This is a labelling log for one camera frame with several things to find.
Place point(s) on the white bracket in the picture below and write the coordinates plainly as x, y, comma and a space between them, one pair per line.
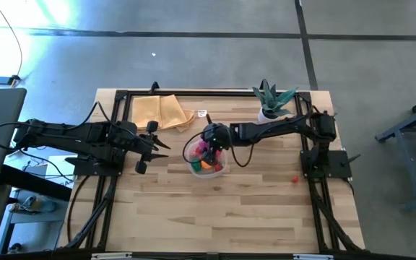
312, 256
110, 255

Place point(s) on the small white tag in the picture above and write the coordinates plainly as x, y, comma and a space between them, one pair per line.
202, 113

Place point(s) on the clear plastic tupperware container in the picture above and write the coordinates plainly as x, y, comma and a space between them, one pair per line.
208, 175

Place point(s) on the green toy pepper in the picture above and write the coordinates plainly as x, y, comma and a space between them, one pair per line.
195, 165

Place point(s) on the red toy strawberry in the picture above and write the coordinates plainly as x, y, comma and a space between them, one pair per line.
217, 167

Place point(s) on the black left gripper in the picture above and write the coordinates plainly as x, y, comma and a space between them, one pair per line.
146, 148

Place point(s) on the green plant in white pot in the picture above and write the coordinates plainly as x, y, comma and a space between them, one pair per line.
265, 115

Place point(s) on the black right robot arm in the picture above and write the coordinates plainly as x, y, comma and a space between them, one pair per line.
276, 128

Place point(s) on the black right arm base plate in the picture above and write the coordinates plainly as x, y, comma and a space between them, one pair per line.
338, 162

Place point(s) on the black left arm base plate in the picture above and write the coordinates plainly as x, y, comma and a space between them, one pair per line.
81, 169

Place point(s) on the black aluminium table frame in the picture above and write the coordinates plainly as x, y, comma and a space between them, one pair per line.
211, 93

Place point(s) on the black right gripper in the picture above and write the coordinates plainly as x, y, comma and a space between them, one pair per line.
217, 135

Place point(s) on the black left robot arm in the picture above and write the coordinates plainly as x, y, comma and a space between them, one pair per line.
67, 137

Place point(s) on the yellow folded cloth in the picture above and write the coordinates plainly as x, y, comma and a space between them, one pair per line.
173, 110
144, 108

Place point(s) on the small red toy berry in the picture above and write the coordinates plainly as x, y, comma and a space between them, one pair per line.
294, 179

